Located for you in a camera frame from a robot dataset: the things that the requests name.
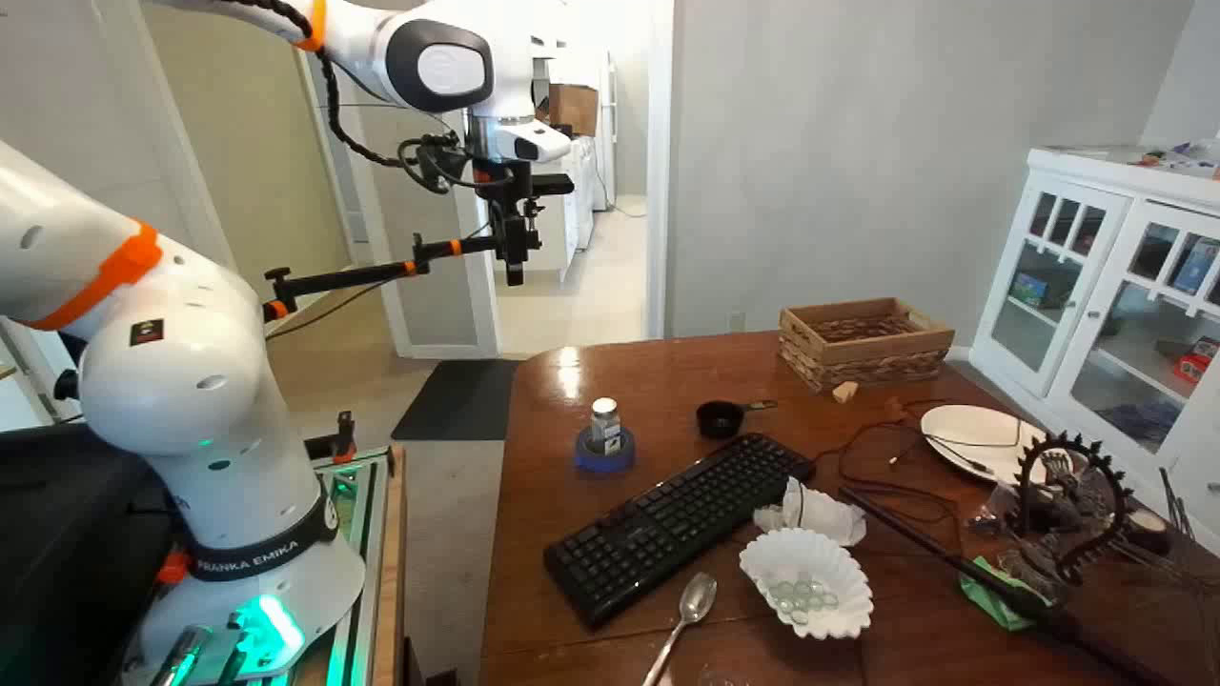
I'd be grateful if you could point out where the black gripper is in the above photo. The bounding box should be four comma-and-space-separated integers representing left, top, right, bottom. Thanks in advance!
468, 156, 581, 288

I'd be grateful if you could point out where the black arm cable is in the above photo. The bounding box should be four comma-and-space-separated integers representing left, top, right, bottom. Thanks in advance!
314, 48, 441, 175

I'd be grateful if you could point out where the white round plate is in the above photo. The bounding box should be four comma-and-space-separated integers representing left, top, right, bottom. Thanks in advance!
916, 401, 1048, 487

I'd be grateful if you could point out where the black table cable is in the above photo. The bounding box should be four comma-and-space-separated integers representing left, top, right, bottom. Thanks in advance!
812, 416, 947, 519

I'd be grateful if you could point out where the green flat object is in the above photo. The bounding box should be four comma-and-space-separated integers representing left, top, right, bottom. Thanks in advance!
956, 552, 1060, 635

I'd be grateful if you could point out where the glass spice jar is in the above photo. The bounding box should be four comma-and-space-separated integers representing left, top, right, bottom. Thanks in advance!
582, 391, 629, 459

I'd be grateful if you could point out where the cardboard box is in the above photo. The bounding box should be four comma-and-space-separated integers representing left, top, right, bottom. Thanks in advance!
546, 79, 601, 137

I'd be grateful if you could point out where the black equipment case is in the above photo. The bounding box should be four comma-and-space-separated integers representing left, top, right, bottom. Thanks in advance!
0, 421, 183, 686

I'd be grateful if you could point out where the crumpled white tissue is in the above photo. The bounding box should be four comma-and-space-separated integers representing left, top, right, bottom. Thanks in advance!
752, 472, 869, 547

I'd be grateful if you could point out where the black camera boom pole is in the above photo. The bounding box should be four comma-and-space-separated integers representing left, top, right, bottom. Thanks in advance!
263, 229, 510, 321

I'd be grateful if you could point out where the metal spoon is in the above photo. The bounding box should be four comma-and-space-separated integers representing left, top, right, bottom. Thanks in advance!
642, 567, 721, 686

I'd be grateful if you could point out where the white paper coffee filter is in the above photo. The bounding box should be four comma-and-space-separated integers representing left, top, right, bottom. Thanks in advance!
736, 524, 878, 645

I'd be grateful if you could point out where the small black pot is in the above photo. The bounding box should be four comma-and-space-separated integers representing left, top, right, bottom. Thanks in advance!
695, 397, 775, 440

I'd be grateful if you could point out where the metal robot base platform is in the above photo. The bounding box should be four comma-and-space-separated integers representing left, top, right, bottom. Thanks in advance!
119, 440, 413, 686

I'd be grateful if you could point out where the black gear-shaped metal stand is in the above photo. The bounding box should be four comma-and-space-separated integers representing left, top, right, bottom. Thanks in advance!
1010, 430, 1135, 584

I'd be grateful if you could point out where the woven wooden basket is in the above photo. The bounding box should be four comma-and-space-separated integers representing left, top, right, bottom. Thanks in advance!
775, 294, 956, 397

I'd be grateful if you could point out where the long black rod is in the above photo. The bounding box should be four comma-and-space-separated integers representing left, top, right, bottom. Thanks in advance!
836, 487, 1149, 686

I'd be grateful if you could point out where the black computer keyboard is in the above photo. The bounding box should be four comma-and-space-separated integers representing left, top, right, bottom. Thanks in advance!
541, 430, 821, 632

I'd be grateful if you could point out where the black floor mat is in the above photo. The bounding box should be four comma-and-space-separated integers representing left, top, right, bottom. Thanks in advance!
390, 358, 521, 445

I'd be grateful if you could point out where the long white sideboard cabinet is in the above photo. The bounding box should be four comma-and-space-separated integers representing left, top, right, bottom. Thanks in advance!
966, 143, 1220, 557

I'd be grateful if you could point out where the small dark candle jar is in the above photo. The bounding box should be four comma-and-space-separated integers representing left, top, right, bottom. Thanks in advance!
1120, 505, 1177, 557

